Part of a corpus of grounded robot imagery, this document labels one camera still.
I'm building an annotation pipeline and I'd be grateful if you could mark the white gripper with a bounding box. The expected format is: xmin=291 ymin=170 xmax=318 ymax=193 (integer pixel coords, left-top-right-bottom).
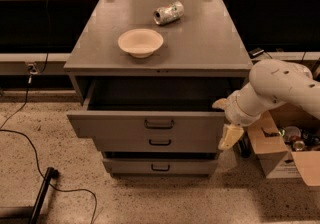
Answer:
xmin=212 ymin=89 xmax=266 ymax=151

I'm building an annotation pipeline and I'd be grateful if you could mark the grey top drawer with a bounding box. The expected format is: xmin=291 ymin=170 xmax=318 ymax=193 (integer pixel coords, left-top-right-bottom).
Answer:
xmin=68 ymin=77 xmax=232 ymax=139

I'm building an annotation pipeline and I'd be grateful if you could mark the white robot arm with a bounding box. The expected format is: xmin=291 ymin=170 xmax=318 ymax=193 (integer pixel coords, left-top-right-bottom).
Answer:
xmin=212 ymin=59 xmax=320 ymax=151

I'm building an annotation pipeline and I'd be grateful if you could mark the open cardboard box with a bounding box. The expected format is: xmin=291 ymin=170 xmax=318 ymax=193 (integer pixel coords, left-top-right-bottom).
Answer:
xmin=247 ymin=104 xmax=320 ymax=188

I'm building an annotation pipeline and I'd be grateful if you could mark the grey metal drawer cabinet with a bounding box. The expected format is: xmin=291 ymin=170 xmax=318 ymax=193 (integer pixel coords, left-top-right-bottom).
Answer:
xmin=64 ymin=0 xmax=252 ymax=163

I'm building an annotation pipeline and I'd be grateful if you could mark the grey bottom drawer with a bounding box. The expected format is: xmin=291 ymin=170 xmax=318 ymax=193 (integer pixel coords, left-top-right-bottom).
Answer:
xmin=102 ymin=158 xmax=217 ymax=175

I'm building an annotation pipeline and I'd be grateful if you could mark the black flat object beside cabinet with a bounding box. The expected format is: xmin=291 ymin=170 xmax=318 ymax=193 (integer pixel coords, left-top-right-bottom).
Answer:
xmin=238 ymin=137 xmax=251 ymax=158

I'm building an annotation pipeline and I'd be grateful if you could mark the small black power adapter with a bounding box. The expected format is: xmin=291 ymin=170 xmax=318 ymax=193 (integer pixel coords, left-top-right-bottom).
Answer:
xmin=248 ymin=48 xmax=264 ymax=59

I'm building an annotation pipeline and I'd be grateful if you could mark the white paper bowl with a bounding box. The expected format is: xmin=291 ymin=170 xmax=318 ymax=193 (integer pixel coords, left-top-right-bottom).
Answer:
xmin=118 ymin=29 xmax=164 ymax=58

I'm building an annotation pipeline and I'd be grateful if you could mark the crushed silver soda can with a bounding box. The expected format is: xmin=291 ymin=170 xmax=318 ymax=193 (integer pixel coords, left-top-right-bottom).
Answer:
xmin=153 ymin=1 xmax=184 ymax=25

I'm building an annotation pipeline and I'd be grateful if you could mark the black metal stand leg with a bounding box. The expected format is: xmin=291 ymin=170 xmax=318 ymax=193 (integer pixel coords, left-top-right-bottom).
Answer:
xmin=28 ymin=167 xmax=58 ymax=224

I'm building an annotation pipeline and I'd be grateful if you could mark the black floor cable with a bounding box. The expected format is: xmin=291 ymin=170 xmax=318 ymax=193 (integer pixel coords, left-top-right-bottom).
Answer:
xmin=0 ymin=0 xmax=99 ymax=224

